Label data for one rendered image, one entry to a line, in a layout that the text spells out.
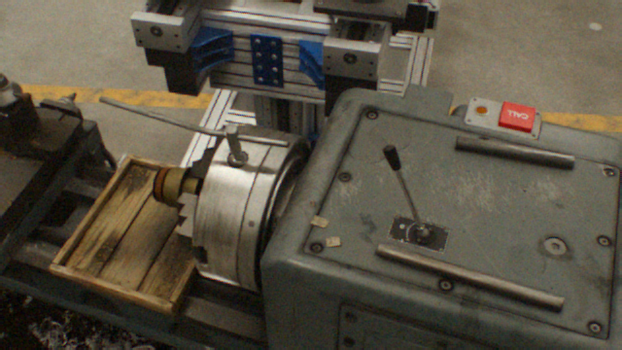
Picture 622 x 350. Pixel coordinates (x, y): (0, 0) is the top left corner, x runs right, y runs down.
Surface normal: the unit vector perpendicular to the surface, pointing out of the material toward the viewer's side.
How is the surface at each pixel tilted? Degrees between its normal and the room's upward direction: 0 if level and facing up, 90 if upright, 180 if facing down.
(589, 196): 0
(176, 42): 90
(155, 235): 0
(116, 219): 0
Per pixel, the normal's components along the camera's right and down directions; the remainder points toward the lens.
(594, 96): -0.01, -0.65
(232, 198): -0.21, -0.13
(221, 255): -0.33, 0.52
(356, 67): -0.23, 0.74
